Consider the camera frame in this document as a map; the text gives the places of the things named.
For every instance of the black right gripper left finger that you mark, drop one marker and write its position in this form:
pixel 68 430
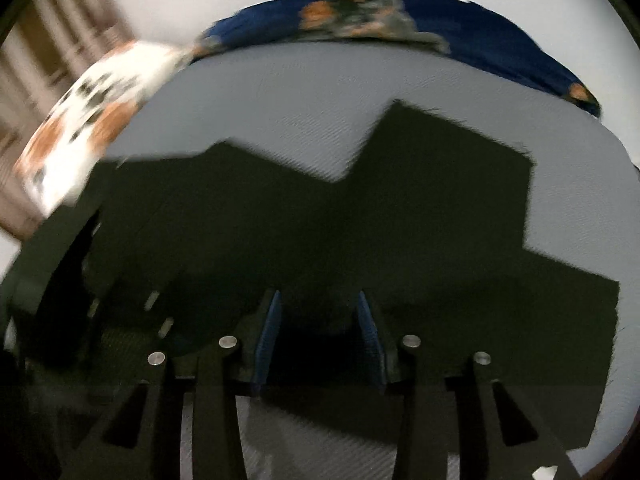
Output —
pixel 182 398

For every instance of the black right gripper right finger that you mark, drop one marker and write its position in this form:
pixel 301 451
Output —
pixel 469 409

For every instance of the black pants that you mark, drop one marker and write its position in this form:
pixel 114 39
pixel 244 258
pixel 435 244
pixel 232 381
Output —
pixel 424 236

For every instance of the white orange floral pillow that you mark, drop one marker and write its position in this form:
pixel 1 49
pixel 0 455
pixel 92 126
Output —
pixel 93 112

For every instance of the beige curtain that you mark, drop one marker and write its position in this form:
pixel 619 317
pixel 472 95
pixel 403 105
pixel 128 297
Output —
pixel 45 46

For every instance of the grey mesh mattress cover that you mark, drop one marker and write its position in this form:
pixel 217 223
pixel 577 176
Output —
pixel 311 105

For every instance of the blue floral blanket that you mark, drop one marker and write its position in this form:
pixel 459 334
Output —
pixel 461 30

